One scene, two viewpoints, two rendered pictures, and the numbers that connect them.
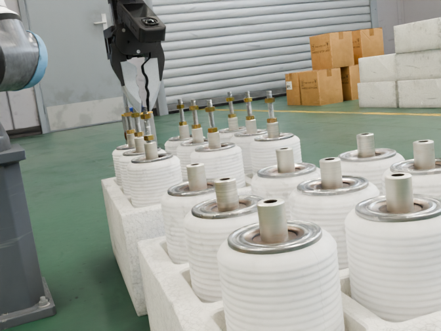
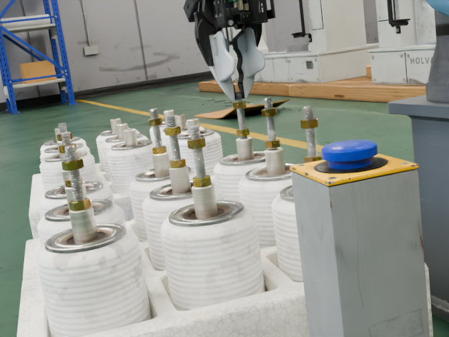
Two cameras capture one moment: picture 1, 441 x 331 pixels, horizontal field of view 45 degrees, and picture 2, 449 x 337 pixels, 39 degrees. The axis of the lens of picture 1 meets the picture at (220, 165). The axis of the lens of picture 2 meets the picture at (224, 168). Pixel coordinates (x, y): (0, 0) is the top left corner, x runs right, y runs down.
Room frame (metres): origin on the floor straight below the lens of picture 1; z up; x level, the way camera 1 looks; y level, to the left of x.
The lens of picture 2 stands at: (1.80, 0.11, 0.42)
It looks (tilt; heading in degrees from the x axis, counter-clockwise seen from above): 11 degrees down; 182
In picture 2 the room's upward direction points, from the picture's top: 8 degrees counter-clockwise
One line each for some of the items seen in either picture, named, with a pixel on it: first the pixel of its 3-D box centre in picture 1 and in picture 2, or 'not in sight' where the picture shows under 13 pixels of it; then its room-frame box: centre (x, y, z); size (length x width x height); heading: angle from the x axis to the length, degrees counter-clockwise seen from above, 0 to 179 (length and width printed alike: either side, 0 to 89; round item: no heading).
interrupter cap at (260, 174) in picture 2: (142, 152); (276, 172); (1.05, 0.15, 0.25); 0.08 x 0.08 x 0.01
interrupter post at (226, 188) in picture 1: (226, 195); (180, 122); (0.52, 0.00, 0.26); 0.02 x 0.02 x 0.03
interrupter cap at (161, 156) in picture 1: (152, 158); (246, 159); (0.94, 0.12, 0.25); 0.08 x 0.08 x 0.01
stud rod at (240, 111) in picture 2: (147, 127); (241, 119); (0.94, 0.12, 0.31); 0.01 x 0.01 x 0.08
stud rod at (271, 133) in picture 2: (137, 125); (270, 129); (1.05, 0.15, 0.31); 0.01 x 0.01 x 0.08
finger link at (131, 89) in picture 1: (127, 87); (252, 62); (0.95, 0.14, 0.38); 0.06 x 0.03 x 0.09; 24
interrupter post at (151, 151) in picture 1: (151, 151); (245, 150); (0.94, 0.12, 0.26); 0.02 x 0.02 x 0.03
